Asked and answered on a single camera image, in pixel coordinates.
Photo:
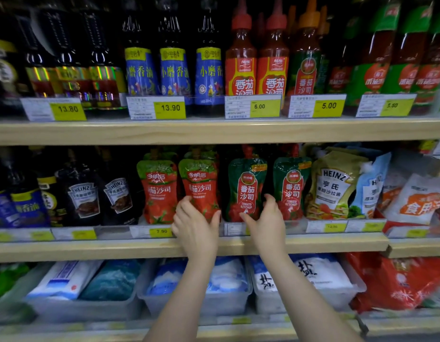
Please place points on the white green packet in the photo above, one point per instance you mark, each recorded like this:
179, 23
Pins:
437, 298

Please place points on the wooden shelf board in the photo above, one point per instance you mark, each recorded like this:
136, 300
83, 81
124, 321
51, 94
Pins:
220, 131
98, 248
417, 247

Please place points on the clear plastic bin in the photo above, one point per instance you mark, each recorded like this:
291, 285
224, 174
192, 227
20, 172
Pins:
273, 300
13, 309
84, 309
220, 302

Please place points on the dark bottle holographic label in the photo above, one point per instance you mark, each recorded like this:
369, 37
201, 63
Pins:
104, 78
72, 74
38, 71

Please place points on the sesame oil bottle blue label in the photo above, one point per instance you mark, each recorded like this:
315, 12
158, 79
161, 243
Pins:
140, 67
208, 71
174, 67

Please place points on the dark bottle white round label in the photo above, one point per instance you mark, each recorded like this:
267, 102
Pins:
4, 74

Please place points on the black sauce pouch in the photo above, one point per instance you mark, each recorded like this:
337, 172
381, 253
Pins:
118, 199
82, 199

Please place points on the person's right thumb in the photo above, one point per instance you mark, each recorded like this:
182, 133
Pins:
247, 219

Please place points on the green label chili sauce bottle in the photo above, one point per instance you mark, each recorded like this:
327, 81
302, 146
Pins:
407, 60
339, 64
375, 64
433, 67

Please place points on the yellow salad dressing pouch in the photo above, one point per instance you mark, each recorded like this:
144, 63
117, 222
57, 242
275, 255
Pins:
332, 188

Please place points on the dark bottle blue yellow label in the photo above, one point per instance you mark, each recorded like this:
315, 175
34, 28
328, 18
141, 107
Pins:
1, 210
25, 206

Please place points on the person's left hand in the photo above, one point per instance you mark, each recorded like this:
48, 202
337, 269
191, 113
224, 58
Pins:
195, 235

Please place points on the white yellow price tag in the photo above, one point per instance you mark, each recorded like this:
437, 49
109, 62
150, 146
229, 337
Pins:
385, 105
22, 235
74, 233
316, 106
327, 226
252, 106
150, 231
156, 108
366, 225
407, 232
234, 229
54, 109

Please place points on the white bag orange print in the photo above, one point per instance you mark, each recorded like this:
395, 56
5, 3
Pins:
393, 188
417, 199

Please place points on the blue salad dressing pouch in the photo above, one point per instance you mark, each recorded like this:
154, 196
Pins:
371, 188

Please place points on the teal salt bag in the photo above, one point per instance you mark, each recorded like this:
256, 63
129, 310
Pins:
111, 281

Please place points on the person's right hand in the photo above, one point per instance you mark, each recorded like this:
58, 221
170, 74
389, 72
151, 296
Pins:
270, 235

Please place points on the red bag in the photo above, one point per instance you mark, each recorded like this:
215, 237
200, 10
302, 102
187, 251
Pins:
398, 281

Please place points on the red cap ketchup bottle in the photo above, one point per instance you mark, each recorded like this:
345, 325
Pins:
240, 67
273, 67

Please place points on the orange cap ketchup bottle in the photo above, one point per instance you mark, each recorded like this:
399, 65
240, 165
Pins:
305, 64

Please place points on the green ketchup pouch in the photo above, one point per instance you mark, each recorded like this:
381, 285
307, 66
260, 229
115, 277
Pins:
245, 188
292, 188

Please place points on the person's left thumb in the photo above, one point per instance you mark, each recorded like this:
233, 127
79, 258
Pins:
215, 220

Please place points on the person's right forearm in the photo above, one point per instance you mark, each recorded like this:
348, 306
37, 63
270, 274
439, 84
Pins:
305, 306

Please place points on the red ketchup pouch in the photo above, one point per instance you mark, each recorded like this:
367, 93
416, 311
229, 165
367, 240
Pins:
200, 181
159, 192

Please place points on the person's left forearm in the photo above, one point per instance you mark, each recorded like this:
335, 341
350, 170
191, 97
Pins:
180, 302

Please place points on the white salt bag black print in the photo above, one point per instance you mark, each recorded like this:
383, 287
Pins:
323, 272
261, 277

